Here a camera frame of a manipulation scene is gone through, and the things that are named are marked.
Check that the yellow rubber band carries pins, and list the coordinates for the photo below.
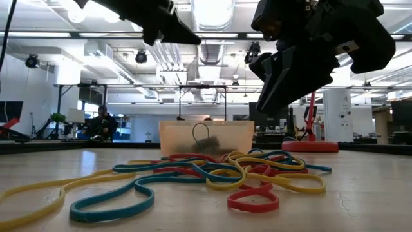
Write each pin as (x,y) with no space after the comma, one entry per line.
(302,189)
(38,208)
(289,166)

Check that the dark computer monitor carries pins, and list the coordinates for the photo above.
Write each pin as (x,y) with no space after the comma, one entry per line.
(254,119)

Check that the person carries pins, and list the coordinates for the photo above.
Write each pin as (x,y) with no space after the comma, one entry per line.
(101,124)

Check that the orange translucent plastic bin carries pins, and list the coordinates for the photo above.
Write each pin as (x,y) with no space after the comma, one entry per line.
(238,135)

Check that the green leafy potted plant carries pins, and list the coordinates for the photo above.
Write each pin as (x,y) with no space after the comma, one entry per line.
(58,117)

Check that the silver ceiling duct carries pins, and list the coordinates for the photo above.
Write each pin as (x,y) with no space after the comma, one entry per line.
(210,51)

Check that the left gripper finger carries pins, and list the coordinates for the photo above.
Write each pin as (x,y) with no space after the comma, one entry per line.
(170,30)

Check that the red angled stand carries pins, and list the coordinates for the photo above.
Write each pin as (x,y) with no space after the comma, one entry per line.
(9,124)

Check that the thin dark rubber band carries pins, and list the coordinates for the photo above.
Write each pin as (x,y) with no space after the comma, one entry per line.
(193,132)

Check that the black gantry frame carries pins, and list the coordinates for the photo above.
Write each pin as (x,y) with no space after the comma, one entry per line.
(80,85)
(202,86)

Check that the black monitor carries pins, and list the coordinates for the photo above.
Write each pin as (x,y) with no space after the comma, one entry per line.
(11,111)

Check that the black ceiling spotlight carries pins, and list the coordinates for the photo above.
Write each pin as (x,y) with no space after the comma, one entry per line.
(253,48)
(32,61)
(141,57)

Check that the pink desk lamp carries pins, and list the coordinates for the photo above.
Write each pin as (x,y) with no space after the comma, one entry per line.
(309,146)

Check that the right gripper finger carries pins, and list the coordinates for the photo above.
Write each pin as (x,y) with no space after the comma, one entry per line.
(267,16)
(299,74)

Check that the white panel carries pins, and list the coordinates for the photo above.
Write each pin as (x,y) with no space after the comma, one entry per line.
(75,116)

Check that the blue rubber band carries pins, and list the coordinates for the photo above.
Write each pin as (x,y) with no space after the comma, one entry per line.
(112,213)
(128,168)
(322,168)

